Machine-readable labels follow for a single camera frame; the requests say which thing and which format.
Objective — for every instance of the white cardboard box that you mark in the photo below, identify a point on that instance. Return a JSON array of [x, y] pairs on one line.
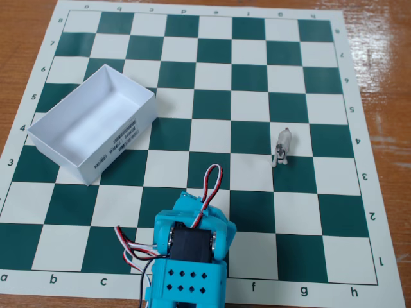
[[83, 128]]

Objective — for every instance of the cyan gripper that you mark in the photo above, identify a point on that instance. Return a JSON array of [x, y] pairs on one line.
[[190, 199]]

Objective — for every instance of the small grey white toy horse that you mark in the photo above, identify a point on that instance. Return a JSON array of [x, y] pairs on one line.
[[284, 141]]

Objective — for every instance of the green white chessboard mat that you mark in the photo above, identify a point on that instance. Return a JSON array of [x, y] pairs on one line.
[[250, 106]]

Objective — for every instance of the cyan robot arm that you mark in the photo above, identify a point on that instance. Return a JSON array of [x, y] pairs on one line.
[[189, 282]]

